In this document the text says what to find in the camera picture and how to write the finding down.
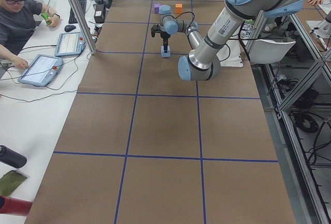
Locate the black water bottle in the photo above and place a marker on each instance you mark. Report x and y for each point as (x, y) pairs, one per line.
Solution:
(12, 158)

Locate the black computer mouse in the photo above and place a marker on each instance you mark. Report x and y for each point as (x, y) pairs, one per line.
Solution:
(69, 28)

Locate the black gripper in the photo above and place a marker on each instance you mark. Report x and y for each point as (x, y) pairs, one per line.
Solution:
(164, 35)

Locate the seated person in grey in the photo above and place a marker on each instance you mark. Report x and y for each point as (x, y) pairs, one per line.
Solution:
(18, 25)

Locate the far teach pendant tablet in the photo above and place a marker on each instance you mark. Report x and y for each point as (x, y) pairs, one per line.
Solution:
(70, 44)

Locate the white pedestal column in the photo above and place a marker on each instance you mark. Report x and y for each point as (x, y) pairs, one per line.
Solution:
(230, 55)

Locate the orange foam block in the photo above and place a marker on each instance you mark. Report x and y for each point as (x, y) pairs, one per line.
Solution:
(178, 8)

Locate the near teach pendant tablet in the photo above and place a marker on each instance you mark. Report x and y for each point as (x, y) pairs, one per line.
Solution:
(42, 70)

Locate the green cloth pouch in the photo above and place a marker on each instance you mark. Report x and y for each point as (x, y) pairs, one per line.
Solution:
(11, 181)

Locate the black power adapter box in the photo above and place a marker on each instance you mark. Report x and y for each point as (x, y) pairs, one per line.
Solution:
(99, 13)

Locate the red bottle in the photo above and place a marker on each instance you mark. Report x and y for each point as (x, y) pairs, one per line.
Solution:
(14, 206)

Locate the white chair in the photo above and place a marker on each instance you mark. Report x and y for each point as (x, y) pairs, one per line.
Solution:
(264, 51)

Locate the teach pendant tablet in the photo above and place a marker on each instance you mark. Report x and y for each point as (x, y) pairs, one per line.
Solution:
(70, 44)
(42, 70)

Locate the purple foam block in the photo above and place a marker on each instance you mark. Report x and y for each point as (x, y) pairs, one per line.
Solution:
(157, 8)

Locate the aluminium frame post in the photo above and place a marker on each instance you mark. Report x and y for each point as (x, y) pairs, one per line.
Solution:
(74, 4)

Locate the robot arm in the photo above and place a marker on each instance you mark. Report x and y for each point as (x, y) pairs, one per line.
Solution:
(202, 63)

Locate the light blue foam block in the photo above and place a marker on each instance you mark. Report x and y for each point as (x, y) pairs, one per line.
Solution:
(165, 51)

